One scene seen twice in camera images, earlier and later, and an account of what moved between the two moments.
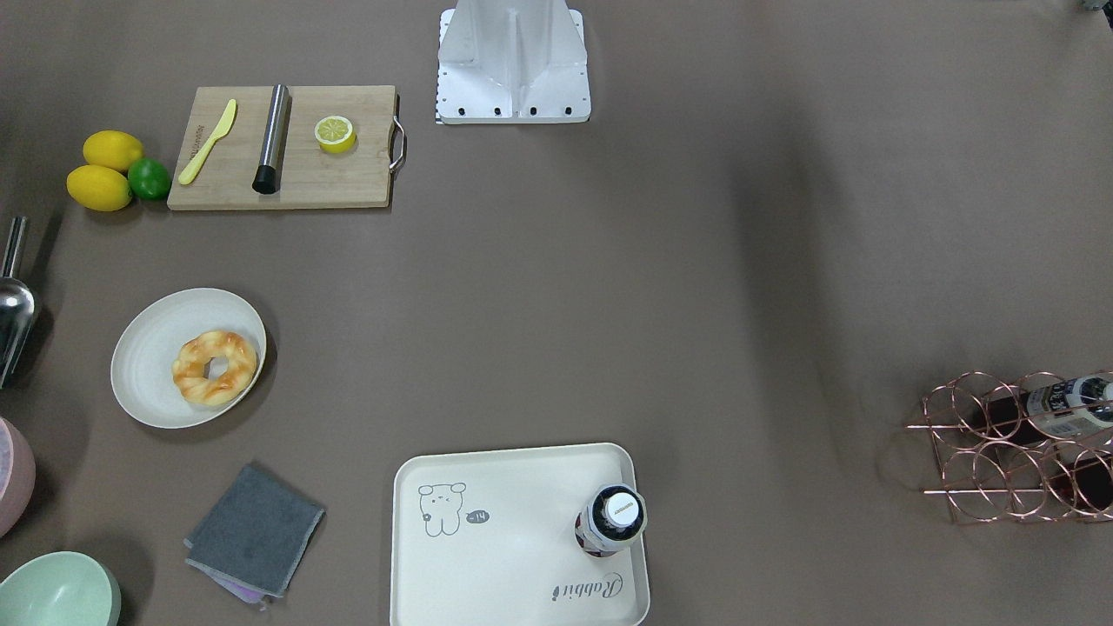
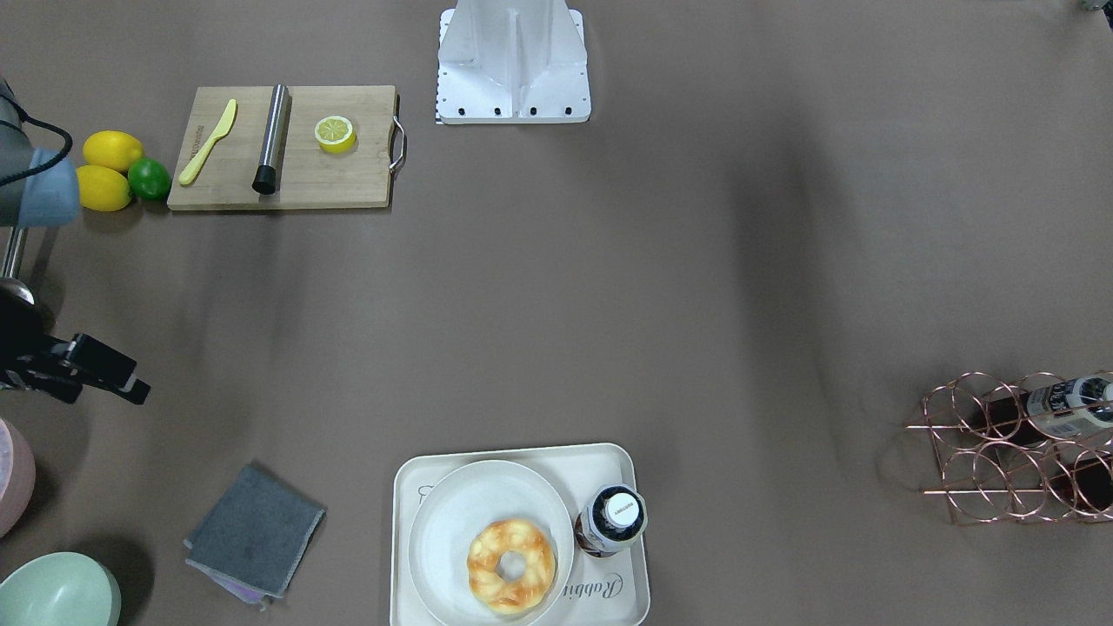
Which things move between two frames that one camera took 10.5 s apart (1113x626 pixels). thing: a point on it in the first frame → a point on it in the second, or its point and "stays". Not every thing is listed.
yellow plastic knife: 189,173 stays
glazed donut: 191,359 → 500,536
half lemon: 335,134 stays
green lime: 148,179 stays
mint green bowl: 60,589 stays
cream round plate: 142,363 → 455,507
